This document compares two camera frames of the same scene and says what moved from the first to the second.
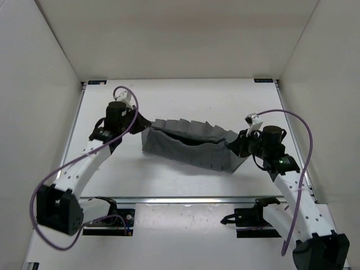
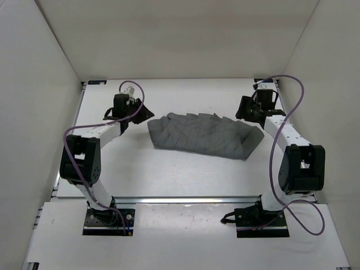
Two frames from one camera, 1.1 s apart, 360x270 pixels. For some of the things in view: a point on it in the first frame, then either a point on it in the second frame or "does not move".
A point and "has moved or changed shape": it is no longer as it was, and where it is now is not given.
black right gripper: (238, 145) to (242, 114)
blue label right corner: (263, 80) does not move
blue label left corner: (97, 82) does not move
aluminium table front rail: (173, 201) does not move
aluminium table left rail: (70, 142) does not move
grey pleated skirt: (195, 142) has moved or changed shape
